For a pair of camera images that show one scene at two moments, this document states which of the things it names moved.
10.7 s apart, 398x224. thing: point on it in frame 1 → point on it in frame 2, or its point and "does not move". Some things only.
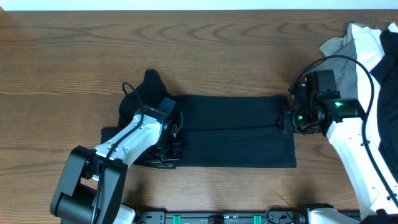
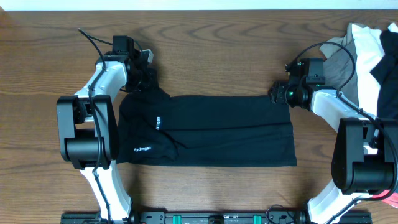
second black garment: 385,71 does not move
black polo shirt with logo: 217,131 does not move
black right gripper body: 297,121 → 286,94
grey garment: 345,71 does not move
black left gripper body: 168,152 → 141,80
